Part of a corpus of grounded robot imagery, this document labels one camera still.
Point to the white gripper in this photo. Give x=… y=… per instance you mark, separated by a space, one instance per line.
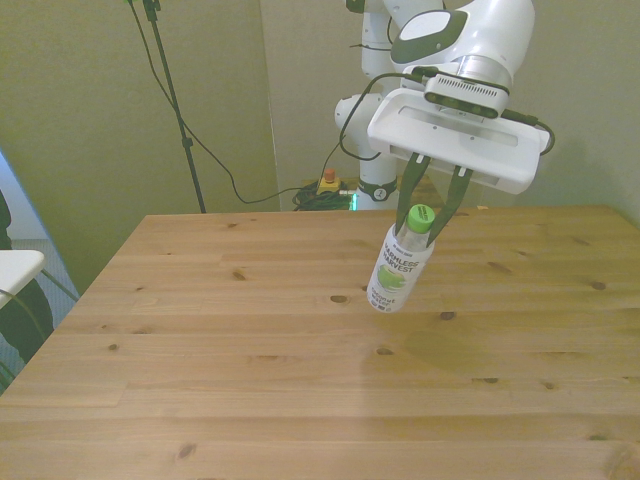
x=450 y=135

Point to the white bottle with green cap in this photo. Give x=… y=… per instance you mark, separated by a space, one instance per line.
x=395 y=275

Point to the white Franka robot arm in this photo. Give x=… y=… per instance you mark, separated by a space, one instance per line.
x=495 y=30

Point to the black tripod pole stand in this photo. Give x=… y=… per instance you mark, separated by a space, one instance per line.
x=187 y=145

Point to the yellow emergency stop button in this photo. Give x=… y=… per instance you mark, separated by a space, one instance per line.
x=329 y=186

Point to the white side table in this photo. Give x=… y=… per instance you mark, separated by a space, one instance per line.
x=17 y=267

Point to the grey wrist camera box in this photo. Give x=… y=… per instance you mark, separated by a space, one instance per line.
x=465 y=92

